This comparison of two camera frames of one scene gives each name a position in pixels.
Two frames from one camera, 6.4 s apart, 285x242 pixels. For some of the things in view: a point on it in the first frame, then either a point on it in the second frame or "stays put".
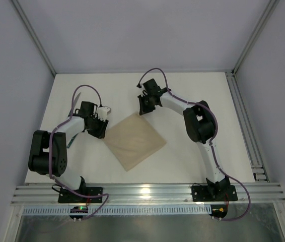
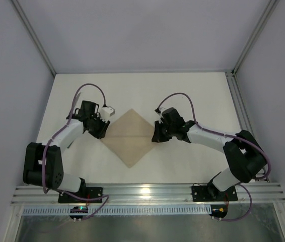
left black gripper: x=97 y=127 stays put
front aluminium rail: x=36 y=194 stays put
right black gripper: x=146 y=104 → x=161 y=131
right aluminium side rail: x=259 y=173 stays put
